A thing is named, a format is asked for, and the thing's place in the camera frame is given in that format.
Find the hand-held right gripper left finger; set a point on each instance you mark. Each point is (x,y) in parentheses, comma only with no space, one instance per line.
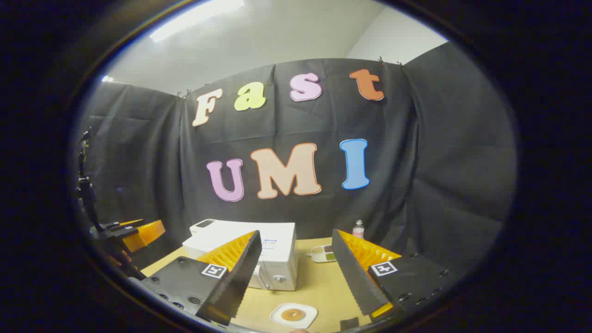
(240,273)

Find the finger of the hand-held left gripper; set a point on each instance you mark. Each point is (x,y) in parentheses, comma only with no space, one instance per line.
(122,225)
(145,233)

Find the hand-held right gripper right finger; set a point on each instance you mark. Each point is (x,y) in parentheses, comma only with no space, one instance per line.
(349,273)

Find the white microwave oven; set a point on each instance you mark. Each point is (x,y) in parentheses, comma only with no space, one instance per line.
(282,263)

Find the white plate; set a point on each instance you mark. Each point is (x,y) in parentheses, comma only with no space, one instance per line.
(277,319)

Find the round brown pastry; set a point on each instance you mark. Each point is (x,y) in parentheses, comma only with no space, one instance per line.
(293,315)

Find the compartment food tray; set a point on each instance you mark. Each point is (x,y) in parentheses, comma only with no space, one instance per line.
(323,253)

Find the small clear bottle pink label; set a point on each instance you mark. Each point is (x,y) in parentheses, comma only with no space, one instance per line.
(358,230)

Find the white toaster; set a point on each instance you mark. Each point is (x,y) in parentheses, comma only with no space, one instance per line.
(203,230)

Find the black backdrop cloth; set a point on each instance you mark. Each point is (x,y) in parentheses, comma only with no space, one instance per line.
(416,162)

